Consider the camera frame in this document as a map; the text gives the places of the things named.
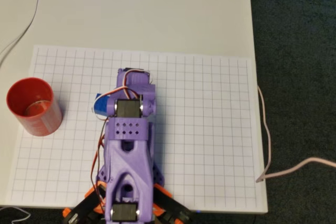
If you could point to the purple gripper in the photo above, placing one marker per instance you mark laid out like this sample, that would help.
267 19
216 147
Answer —
121 75

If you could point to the blue brick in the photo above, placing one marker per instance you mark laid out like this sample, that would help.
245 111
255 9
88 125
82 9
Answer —
101 107

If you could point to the purple robot arm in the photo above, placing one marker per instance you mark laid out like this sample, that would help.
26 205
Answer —
128 166

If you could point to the red cup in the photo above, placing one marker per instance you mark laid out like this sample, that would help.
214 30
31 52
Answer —
42 124

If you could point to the white grid paper sheet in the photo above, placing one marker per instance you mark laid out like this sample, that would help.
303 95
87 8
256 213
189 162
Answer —
197 129

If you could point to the orange black clamp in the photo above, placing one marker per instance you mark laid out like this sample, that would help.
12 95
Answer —
170 205
84 205

